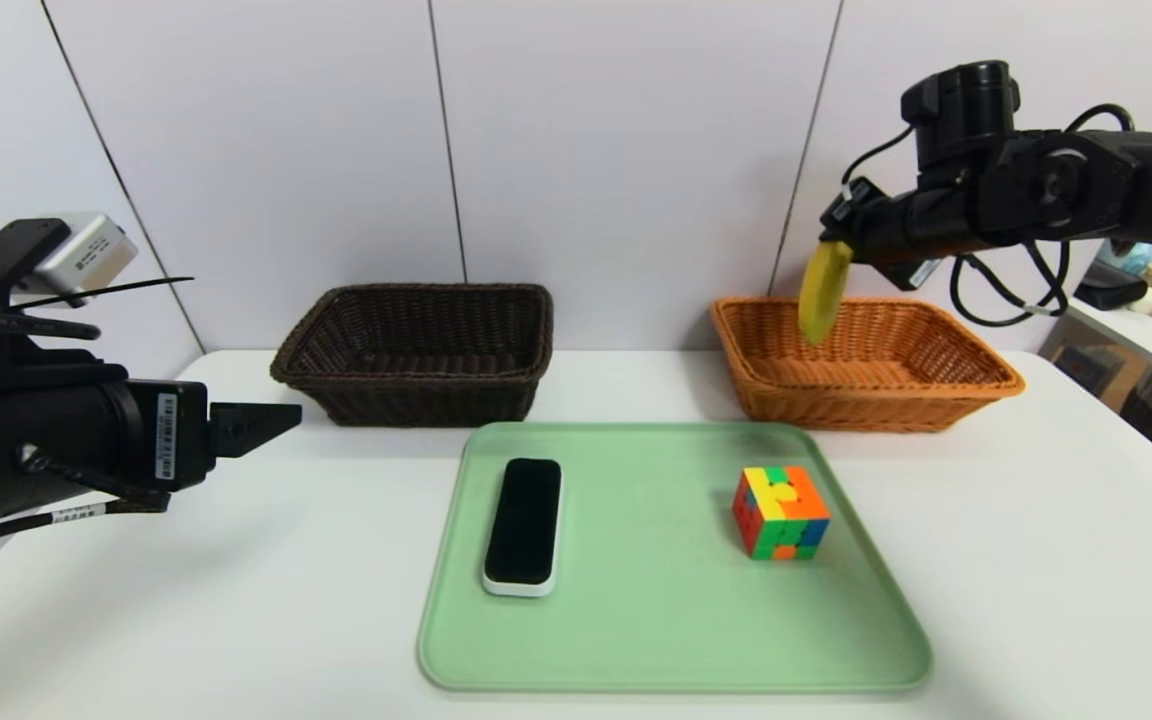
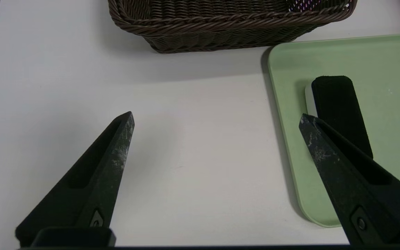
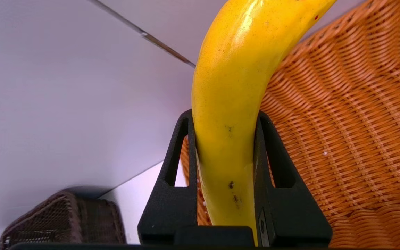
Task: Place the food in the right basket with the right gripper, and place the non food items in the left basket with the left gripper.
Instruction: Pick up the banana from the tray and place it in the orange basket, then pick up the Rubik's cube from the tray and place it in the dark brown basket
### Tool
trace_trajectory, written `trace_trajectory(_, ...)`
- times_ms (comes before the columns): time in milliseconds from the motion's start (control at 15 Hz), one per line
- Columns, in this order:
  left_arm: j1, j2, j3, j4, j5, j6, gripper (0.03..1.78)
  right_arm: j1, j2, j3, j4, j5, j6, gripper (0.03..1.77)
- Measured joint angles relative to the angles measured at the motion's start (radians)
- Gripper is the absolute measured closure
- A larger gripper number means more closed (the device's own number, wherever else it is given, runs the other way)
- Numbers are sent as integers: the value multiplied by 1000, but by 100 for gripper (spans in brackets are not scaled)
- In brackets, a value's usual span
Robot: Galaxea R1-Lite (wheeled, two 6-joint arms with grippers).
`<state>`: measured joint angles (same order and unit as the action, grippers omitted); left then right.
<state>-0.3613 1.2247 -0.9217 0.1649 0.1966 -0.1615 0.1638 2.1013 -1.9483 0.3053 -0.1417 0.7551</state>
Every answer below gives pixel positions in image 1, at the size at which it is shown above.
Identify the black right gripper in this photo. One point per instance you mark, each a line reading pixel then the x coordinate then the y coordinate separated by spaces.
pixel 848 215

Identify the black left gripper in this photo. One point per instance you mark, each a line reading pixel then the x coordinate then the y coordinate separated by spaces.
pixel 176 430

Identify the yellow banana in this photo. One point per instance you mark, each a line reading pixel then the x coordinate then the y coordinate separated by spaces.
pixel 824 295

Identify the colourful puzzle cube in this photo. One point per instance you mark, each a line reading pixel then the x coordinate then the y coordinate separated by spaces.
pixel 781 512

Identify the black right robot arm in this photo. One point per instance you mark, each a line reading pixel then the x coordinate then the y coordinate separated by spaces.
pixel 1136 190

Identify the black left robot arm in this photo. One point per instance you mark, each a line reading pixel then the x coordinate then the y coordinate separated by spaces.
pixel 26 440

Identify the orange wicker basket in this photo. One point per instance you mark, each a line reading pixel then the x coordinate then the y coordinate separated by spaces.
pixel 836 405

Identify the dark brown wicker basket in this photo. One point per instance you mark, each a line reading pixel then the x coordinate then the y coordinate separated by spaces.
pixel 416 400

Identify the black zip tie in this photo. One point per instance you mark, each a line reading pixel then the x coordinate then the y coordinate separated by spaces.
pixel 126 290

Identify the black pouch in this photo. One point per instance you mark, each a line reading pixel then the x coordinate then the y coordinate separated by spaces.
pixel 1111 292

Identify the dark box under side table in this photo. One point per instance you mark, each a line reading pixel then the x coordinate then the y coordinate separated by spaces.
pixel 1086 370

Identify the black and white board eraser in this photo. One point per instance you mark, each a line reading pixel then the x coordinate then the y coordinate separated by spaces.
pixel 524 520

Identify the light green plastic tray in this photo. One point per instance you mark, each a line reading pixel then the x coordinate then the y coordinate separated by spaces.
pixel 636 640

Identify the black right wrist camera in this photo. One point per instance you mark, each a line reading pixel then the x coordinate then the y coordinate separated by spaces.
pixel 961 105

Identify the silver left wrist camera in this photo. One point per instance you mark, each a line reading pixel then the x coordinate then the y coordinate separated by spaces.
pixel 86 252

